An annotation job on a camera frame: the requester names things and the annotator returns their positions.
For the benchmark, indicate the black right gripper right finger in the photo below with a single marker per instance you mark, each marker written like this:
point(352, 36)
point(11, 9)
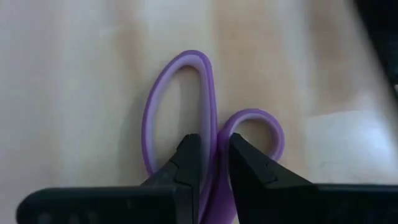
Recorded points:
point(258, 193)

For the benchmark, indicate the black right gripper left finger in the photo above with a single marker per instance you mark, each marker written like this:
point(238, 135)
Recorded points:
point(186, 168)

